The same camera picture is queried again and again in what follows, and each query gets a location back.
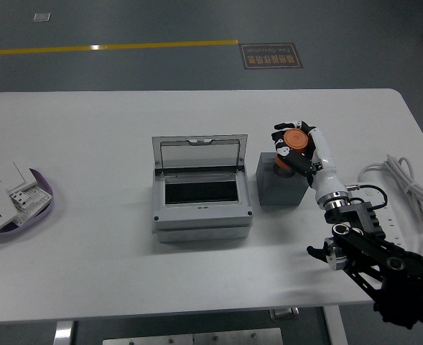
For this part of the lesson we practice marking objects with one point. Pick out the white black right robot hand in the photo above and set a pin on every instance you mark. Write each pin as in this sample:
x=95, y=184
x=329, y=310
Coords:
x=326, y=161

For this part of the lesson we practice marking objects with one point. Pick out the orange cylinder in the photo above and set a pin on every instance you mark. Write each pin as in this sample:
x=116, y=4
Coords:
x=295, y=139

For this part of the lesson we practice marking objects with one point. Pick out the grey box with clear lid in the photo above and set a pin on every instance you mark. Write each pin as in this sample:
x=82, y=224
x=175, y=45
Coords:
x=200, y=219

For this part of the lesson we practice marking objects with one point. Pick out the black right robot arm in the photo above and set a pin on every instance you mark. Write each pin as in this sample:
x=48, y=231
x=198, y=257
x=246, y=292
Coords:
x=401, y=266

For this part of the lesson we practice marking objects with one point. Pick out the grey cube with round hole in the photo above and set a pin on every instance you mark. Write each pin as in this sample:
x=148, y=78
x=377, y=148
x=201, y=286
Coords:
x=279, y=190

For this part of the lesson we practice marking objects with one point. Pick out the white power strip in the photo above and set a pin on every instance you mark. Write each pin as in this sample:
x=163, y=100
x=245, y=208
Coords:
x=392, y=223

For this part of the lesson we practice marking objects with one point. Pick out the brown floor sign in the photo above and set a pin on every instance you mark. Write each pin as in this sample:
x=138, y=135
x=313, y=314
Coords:
x=271, y=55

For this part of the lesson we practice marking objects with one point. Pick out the white table leg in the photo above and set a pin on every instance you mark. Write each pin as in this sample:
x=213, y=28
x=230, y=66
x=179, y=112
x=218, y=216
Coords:
x=64, y=334
x=337, y=327

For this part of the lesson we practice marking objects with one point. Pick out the yellow floor tape line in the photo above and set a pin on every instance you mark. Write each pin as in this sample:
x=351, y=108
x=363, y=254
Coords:
x=125, y=46

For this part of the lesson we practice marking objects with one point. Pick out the purple tray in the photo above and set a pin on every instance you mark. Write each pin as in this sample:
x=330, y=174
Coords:
x=44, y=212

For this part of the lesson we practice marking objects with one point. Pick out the white terminal module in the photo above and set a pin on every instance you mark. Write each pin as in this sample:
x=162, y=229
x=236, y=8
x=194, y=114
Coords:
x=28, y=201

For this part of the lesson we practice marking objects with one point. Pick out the small silver floor plate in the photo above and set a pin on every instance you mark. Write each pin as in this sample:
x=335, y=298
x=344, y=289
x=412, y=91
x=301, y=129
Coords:
x=41, y=17

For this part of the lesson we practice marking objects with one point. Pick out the grey metal table bracket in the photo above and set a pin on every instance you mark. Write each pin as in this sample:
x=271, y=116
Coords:
x=284, y=313

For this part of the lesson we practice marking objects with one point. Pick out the grey metal base plate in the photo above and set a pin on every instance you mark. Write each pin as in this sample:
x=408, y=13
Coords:
x=196, y=338

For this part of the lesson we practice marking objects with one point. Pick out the white wall switch panel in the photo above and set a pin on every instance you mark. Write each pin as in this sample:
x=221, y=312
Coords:
x=13, y=176

